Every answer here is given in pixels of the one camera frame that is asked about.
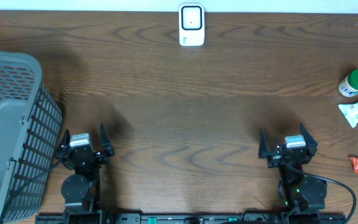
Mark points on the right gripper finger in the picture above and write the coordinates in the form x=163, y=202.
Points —
x=309, y=140
x=263, y=144

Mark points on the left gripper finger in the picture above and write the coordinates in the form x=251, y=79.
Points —
x=105, y=142
x=65, y=142

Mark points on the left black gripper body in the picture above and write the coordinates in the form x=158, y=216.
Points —
x=99, y=160

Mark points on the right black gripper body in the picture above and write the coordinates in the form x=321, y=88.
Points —
x=276, y=157

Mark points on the green lid jar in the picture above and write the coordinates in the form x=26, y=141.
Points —
x=348, y=86

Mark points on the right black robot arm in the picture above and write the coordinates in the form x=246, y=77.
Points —
x=304, y=194

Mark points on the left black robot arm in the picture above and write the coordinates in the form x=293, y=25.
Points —
x=82, y=190

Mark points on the white barcode scanner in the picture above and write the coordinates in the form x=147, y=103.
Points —
x=191, y=25

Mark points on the grey plastic mesh basket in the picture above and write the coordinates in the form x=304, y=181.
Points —
x=30, y=125

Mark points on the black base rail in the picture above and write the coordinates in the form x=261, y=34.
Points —
x=248, y=217

